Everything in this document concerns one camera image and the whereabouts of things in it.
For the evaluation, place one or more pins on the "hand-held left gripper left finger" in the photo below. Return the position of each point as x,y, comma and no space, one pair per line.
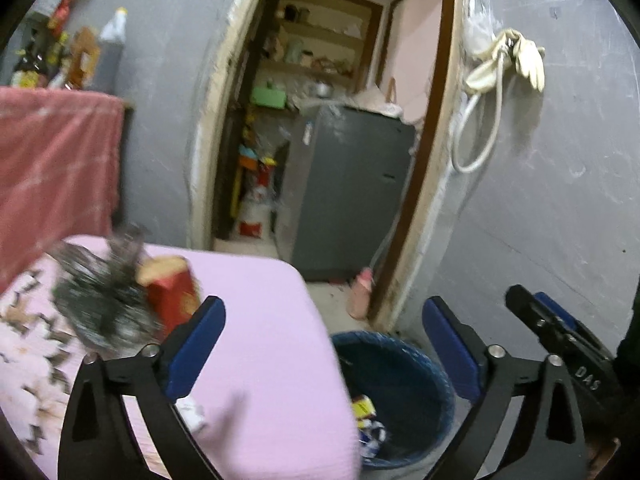
195,350

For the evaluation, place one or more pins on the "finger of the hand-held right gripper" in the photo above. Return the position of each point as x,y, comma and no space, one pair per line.
562,317
530,312

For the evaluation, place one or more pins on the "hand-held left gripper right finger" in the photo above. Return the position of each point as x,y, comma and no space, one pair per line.
452,355

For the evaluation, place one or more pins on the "blue trash bin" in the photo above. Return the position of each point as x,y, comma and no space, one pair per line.
400,370

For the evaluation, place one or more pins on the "red paper carton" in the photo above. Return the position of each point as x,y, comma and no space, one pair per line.
172,295

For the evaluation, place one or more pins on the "white paper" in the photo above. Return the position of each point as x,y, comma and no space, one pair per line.
191,412

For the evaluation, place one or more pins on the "black plastic bag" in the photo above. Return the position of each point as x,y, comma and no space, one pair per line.
100,300

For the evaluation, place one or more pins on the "pink floral tablecloth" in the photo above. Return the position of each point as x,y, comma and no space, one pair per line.
270,340

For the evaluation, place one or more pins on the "pink bottle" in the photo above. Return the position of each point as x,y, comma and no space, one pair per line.
361,295

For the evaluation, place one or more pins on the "red and white bag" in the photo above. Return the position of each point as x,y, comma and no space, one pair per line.
255,210

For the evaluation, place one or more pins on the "grey washing machine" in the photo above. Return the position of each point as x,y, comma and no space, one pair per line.
350,190

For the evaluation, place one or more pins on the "red checked cloth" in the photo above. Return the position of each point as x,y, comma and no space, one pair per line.
55,170

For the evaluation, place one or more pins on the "cream rubber glove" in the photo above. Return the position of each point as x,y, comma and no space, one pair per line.
532,62
487,67

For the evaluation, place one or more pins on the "papers on washing machine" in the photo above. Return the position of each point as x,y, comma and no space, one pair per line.
385,105

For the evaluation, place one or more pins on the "green box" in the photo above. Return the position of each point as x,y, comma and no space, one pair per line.
267,97

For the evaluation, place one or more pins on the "metal pot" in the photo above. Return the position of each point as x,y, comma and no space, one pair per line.
322,90

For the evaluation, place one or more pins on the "large cooking oil bottle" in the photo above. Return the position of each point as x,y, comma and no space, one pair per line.
110,55

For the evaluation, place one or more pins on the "green cup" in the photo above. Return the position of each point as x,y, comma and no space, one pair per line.
295,50

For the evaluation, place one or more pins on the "wooden shelf unit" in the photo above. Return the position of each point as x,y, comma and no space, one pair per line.
325,35

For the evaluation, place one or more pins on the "small red hanging bag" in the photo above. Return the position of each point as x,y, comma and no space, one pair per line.
61,10

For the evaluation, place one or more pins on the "wooden door frame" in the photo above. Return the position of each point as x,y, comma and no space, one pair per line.
210,135

